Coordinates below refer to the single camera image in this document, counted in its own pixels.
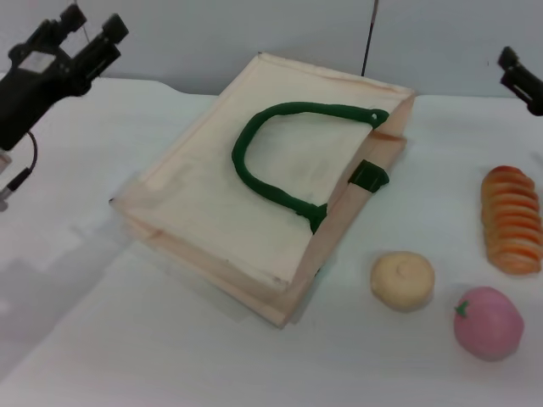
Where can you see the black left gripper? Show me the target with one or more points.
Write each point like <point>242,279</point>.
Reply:
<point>25,93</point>

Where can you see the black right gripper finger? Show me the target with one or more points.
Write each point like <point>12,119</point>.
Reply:
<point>528,95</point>
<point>515,59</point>

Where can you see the sliced bread loaf toy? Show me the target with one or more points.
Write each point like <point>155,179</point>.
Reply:
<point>513,220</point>

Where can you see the thin dark rod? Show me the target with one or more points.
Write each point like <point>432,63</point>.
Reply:
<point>368,42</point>

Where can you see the cream round bun toy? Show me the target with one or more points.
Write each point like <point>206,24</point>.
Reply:
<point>401,280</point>

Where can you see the pink peach toy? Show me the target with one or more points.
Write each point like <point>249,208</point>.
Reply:
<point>488,324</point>

